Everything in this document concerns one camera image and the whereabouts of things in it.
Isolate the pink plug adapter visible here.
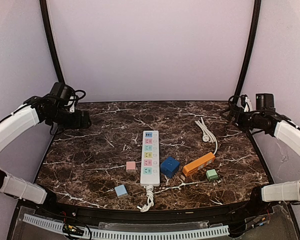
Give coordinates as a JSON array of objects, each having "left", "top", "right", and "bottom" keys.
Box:
[{"left": 125, "top": 161, "right": 137, "bottom": 173}]

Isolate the blue cube socket adapter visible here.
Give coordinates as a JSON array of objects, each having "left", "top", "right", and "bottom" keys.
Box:
[{"left": 160, "top": 156, "right": 180, "bottom": 179}]

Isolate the white multicolour power strip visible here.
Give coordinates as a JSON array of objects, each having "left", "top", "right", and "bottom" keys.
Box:
[{"left": 140, "top": 130, "right": 160, "bottom": 187}]

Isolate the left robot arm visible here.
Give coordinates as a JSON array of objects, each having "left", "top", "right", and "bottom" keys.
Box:
[{"left": 0, "top": 82, "right": 92, "bottom": 205}]

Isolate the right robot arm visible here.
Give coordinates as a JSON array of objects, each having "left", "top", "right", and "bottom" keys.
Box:
[{"left": 228, "top": 93, "right": 300, "bottom": 208}]

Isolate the green plug adapter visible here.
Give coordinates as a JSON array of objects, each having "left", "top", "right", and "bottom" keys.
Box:
[{"left": 206, "top": 169, "right": 219, "bottom": 182}]

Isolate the light blue plug adapter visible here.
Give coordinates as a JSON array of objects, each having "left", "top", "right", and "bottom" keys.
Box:
[{"left": 114, "top": 184, "right": 128, "bottom": 198}]

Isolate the orange power strip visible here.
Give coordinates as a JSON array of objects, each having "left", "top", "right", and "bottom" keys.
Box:
[{"left": 182, "top": 152, "right": 216, "bottom": 177}]

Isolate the white orange strip cable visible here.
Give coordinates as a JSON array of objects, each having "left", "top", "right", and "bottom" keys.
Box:
[{"left": 194, "top": 116, "right": 219, "bottom": 155}]

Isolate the white power strip cable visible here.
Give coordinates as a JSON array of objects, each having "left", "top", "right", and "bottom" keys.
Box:
[{"left": 137, "top": 184, "right": 155, "bottom": 213}]

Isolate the light blue slotted cable duct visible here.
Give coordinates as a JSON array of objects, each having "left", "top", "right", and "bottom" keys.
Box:
[{"left": 22, "top": 214, "right": 230, "bottom": 240}]

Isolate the right black frame post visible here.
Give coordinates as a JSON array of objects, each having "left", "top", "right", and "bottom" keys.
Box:
[{"left": 234, "top": 0, "right": 262, "bottom": 96}]

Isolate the black frame post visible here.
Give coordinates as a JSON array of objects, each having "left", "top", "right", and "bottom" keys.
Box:
[
  {"left": 39, "top": 0, "right": 65, "bottom": 84},
  {"left": 234, "top": 0, "right": 262, "bottom": 96}
]

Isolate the left black frame post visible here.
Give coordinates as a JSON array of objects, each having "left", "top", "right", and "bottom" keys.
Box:
[{"left": 39, "top": 0, "right": 65, "bottom": 84}]

